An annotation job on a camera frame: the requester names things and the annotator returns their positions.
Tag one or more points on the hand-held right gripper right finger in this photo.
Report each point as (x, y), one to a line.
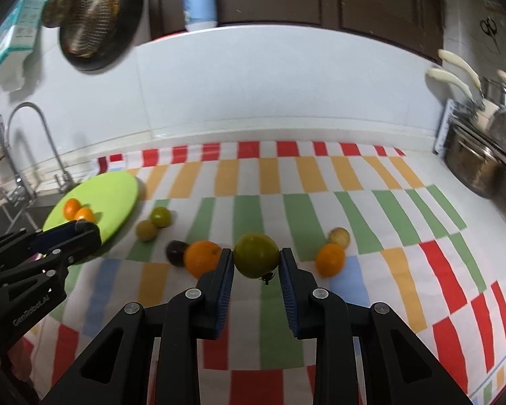
(289, 295)

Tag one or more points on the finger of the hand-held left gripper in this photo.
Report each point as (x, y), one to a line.
(86, 240)
(55, 238)

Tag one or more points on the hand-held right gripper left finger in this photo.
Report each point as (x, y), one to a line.
(225, 291)

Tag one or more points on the large green orange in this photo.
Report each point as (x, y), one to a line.
(256, 255)

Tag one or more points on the light green round plate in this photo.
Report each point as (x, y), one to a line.
(109, 194)

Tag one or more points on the small yellow-green fruit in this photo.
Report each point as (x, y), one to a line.
(146, 230)

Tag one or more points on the dark purple plum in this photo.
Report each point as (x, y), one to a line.
(173, 251)

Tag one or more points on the small green fruit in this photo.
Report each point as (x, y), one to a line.
(160, 217)

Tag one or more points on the yellow-brown round fruit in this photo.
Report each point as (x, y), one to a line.
(340, 236)

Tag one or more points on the steel sink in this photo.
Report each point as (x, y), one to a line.
(8, 217)

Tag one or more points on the colourful checked tablecloth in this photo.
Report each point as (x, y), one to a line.
(303, 219)

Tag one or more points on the steel gooseneck faucet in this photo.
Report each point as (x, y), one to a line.
(12, 164)
(50, 143)

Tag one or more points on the teal and white tissue pack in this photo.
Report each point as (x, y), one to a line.
(17, 33)

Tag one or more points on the brass perforated strainer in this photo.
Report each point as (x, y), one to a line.
(92, 21)

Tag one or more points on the steel pot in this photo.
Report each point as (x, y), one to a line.
(472, 164)

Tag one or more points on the metal knife rack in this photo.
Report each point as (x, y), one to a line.
(445, 126)

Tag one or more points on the black frying pan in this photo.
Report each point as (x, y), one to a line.
(128, 12)

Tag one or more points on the brass ladle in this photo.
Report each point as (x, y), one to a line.
(59, 6)

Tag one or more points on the steel ladle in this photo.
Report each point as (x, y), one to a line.
(504, 128)

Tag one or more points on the black scissors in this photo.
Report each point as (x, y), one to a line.
(491, 31)

